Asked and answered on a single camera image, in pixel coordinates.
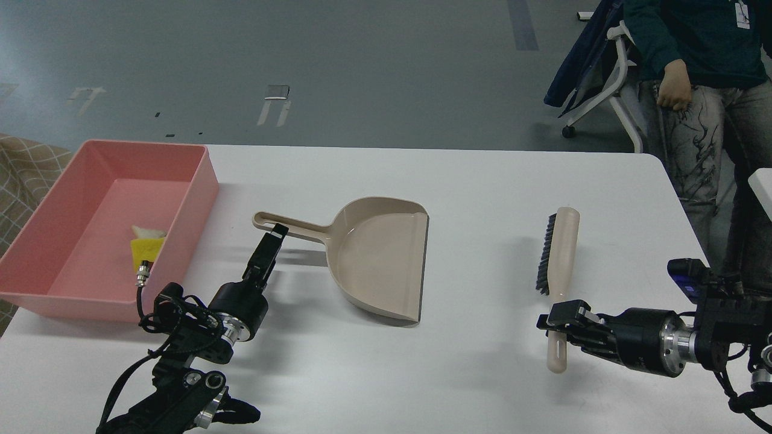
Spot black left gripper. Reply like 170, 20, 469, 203
209, 224, 289, 342

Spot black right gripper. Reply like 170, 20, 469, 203
537, 300, 697, 377

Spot beige hand brush black bristles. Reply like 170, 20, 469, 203
537, 207, 581, 374

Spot beige plastic dustpan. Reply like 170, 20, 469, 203
253, 196, 429, 324

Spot yellow green sponge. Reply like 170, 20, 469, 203
130, 237, 165, 274

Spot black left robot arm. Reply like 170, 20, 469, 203
96, 224, 288, 433

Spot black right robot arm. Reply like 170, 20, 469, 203
537, 268, 770, 432

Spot pink plastic bin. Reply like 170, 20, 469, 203
1, 140, 220, 323

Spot person's bare hand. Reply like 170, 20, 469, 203
656, 58, 692, 111

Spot standing person teal sweater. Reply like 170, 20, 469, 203
624, 1, 771, 291

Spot beige checkered cloth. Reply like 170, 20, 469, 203
0, 134, 74, 335

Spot navy blue jacket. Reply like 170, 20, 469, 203
543, 1, 624, 116

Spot white office chair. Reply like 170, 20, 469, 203
562, 21, 643, 154

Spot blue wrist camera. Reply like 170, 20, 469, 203
666, 258, 717, 304

